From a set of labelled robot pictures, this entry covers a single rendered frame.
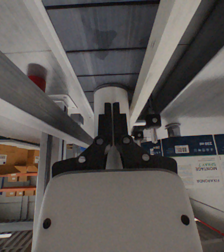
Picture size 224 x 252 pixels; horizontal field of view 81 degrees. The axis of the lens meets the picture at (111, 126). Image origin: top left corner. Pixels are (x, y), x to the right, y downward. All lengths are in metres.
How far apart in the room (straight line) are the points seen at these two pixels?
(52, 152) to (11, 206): 8.85
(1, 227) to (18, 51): 7.96
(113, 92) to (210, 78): 0.13
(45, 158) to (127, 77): 0.25
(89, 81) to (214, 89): 0.19
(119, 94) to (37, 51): 0.13
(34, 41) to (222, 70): 0.24
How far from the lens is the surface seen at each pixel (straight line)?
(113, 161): 0.16
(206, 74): 0.21
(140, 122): 0.29
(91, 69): 0.17
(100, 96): 0.18
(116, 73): 0.17
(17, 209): 9.06
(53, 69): 0.26
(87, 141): 0.16
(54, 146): 0.33
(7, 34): 0.23
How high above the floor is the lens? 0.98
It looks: 14 degrees down
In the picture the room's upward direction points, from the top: 178 degrees clockwise
